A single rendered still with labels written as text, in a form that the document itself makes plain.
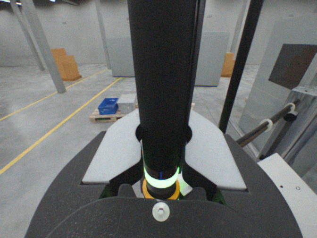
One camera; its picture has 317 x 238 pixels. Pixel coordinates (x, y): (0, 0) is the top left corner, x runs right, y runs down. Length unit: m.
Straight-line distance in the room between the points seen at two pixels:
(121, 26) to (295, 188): 12.79
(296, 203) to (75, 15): 14.66
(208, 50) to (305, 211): 5.47
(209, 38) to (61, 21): 12.65
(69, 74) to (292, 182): 8.45
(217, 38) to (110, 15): 9.47
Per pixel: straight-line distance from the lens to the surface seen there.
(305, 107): 0.65
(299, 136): 0.95
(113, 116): 3.27
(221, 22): 12.90
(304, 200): 0.59
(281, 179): 0.62
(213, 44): 5.76
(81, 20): 14.29
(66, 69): 8.43
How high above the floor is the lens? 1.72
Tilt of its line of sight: 32 degrees down
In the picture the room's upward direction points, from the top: 1 degrees counter-clockwise
